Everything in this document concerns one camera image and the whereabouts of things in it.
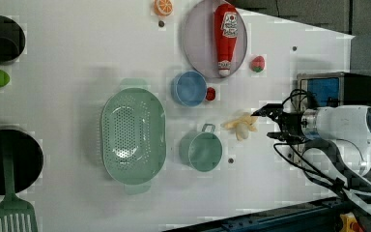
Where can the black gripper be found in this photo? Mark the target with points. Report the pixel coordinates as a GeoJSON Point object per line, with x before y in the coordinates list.
{"type": "Point", "coordinates": [289, 123]}

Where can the yellow plush peeled banana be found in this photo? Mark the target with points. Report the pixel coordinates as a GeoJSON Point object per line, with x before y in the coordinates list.
{"type": "Point", "coordinates": [242, 126]}

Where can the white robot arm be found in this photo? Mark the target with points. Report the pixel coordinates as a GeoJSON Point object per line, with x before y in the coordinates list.
{"type": "Point", "coordinates": [336, 146]}

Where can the silver toaster oven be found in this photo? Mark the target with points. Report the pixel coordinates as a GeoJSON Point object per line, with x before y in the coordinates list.
{"type": "Point", "coordinates": [336, 88]}

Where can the large pink plush strawberry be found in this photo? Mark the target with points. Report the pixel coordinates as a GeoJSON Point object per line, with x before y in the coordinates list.
{"type": "Point", "coordinates": [258, 64]}

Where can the small red plush strawberry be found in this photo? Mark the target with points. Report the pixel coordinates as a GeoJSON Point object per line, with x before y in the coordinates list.
{"type": "Point", "coordinates": [210, 96]}

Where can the blue bowl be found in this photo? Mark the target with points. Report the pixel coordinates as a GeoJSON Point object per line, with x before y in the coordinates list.
{"type": "Point", "coordinates": [189, 88]}

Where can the grey round plate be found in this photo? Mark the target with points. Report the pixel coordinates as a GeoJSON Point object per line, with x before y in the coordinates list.
{"type": "Point", "coordinates": [199, 42]}

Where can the red plush ketchup bottle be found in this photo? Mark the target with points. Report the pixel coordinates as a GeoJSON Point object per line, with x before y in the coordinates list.
{"type": "Point", "coordinates": [225, 34]}

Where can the green perforated colander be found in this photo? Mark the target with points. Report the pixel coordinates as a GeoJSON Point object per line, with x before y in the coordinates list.
{"type": "Point", "coordinates": [133, 136]}

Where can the orange slice toy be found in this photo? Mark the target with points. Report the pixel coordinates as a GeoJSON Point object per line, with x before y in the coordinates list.
{"type": "Point", "coordinates": [163, 7]}

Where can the black pan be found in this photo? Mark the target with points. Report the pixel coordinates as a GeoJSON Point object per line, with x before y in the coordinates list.
{"type": "Point", "coordinates": [28, 159]}

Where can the green slotted spatula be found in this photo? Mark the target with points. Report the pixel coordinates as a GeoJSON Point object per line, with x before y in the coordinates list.
{"type": "Point", "coordinates": [16, 214]}

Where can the black pot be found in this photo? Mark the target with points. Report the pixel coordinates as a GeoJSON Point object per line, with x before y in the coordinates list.
{"type": "Point", "coordinates": [12, 40]}

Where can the green cup with handle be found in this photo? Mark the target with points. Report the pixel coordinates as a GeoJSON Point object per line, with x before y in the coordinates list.
{"type": "Point", "coordinates": [201, 150]}

